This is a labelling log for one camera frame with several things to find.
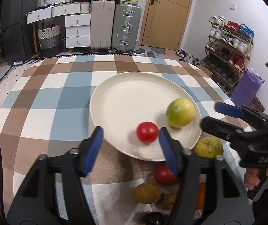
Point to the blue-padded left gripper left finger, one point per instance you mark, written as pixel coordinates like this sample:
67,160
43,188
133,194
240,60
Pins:
36,202

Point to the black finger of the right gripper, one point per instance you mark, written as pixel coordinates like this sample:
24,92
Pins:
221,129

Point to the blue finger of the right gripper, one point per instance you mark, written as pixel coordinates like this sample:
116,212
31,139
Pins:
228,110

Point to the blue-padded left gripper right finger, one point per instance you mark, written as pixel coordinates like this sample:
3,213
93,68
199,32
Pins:
225,198

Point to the large orange mandarin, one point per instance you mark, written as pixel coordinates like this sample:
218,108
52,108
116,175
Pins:
201,196

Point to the yellow lemon-like fruit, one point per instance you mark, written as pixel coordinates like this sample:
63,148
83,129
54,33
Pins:
209,147

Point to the brown pear with stem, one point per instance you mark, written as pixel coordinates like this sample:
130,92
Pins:
166,201

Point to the dark plum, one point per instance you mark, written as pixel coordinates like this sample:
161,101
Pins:
154,218

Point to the brown round fruit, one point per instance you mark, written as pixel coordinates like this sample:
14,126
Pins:
146,193

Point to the red tomato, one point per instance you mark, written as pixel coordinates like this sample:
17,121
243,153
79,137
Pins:
147,132
164,177

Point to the person's right hand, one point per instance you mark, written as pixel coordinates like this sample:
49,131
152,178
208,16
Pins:
251,179

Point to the purple bag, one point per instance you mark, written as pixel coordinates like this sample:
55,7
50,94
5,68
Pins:
247,88

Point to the red tomato on table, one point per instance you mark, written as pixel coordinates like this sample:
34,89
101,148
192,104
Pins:
164,177

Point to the green-yellow citrus fruit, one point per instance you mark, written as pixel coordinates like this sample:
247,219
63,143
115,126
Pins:
180,113

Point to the wooden shoe rack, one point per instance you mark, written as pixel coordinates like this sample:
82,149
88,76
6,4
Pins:
228,52

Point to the checkered tablecloth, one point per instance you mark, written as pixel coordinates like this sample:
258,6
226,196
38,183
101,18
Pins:
44,108

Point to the cream round plate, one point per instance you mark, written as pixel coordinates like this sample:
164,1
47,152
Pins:
125,100

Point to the wooden door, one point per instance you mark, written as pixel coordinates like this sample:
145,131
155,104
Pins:
164,23

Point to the silver aluminium suitcase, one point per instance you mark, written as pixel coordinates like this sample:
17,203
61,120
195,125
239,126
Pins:
125,28

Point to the beige suitcase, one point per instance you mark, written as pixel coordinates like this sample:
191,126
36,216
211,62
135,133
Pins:
102,17

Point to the woven laundry basket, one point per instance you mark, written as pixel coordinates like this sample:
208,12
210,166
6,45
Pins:
50,40

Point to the black refrigerator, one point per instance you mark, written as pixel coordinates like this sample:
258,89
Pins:
16,35

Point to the white drawer cabinet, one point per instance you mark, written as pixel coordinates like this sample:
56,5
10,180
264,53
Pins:
77,21

